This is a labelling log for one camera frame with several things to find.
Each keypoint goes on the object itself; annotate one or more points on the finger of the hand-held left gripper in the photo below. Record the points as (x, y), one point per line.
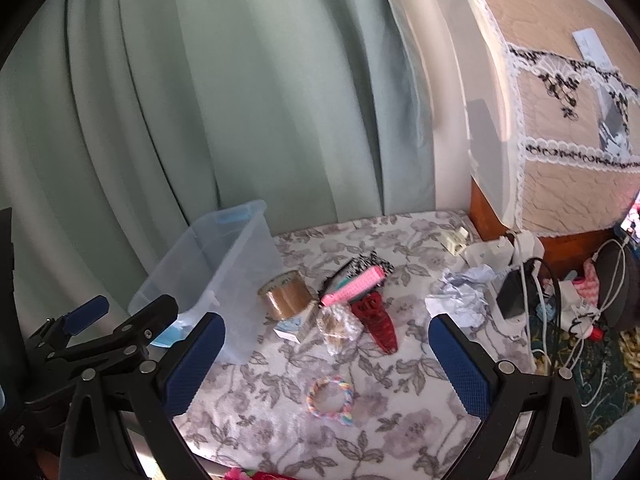
(87, 312)
(150, 317)

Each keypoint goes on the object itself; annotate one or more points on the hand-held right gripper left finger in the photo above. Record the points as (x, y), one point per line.
(195, 365)

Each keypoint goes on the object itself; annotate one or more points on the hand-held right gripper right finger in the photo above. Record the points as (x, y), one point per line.
(460, 365)

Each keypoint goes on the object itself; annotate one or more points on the white paper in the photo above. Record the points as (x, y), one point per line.
(460, 295)

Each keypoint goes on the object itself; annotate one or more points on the red hair clip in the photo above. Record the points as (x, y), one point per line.
(375, 320)

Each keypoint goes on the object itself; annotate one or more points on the small white blue box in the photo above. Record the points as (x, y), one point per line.
(295, 330)

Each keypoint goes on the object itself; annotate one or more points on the clear plastic container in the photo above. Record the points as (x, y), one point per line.
(235, 250)

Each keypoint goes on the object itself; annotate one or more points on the brown tape roll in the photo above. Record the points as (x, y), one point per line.
(287, 295)

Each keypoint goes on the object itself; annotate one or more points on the clear plastic item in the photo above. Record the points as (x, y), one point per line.
(337, 327)

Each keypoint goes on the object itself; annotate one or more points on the pink hair roller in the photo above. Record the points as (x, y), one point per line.
(355, 282)

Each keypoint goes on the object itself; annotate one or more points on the blue face mask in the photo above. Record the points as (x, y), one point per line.
(167, 337)

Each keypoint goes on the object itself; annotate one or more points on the white power strip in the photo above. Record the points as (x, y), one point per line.
(510, 330)

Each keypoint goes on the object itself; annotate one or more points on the grey floral blanket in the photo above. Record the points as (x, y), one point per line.
(400, 400)

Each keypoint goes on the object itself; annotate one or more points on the black power adapter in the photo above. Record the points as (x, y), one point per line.
(515, 295)

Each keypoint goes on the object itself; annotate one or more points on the flat white charger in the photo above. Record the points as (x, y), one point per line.
(495, 255)

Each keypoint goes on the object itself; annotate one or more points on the cream hair claw clip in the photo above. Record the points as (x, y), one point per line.
(456, 242)

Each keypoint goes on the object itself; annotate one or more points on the white plug adapter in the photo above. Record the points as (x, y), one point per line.
(572, 305)

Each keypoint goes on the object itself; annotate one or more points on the black white leopard scrunchie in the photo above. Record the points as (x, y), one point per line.
(372, 261)

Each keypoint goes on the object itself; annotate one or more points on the red-capped white bottle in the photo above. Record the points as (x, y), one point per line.
(592, 332)

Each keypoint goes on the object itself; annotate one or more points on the tall white charger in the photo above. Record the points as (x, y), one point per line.
(530, 247)

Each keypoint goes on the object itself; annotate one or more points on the dark floral rug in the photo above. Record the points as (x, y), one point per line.
(610, 365)

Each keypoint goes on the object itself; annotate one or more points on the pink knitted cloth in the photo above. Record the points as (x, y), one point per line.
(587, 285)

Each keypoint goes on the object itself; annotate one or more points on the wooden cabinet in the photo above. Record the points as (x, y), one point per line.
(492, 215)

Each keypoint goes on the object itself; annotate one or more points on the dark round object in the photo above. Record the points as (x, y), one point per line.
(627, 290)

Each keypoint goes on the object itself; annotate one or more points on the green curtain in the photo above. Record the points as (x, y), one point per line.
(200, 110)

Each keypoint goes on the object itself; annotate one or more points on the white paper slip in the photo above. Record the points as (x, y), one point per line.
(592, 47)

